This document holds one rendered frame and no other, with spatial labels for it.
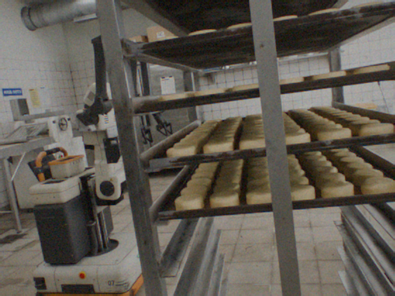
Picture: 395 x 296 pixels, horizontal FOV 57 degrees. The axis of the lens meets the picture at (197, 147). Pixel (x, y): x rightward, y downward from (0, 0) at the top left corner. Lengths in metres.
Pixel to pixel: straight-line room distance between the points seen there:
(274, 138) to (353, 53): 5.69
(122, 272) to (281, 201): 1.83
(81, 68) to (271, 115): 6.66
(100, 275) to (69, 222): 0.37
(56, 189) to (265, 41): 1.97
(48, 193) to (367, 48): 5.12
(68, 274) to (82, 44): 5.24
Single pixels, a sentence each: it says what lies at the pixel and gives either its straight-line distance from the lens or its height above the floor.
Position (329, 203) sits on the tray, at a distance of 0.59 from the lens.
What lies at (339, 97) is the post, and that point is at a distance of 1.18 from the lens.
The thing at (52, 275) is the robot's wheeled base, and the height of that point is 0.24.
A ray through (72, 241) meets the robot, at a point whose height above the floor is 0.44.
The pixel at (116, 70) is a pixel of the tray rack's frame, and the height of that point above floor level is 1.29.
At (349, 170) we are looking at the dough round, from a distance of 0.74.
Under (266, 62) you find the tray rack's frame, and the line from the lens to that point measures 0.55.
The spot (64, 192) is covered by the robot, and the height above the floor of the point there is 0.75.
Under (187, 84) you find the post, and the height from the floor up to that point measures 1.27.
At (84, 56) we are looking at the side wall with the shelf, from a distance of 7.11.
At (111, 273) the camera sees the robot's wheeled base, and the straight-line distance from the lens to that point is 2.35.
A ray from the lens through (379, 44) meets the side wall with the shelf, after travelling 6.30.
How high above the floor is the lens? 1.24
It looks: 8 degrees down
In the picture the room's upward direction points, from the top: 8 degrees counter-clockwise
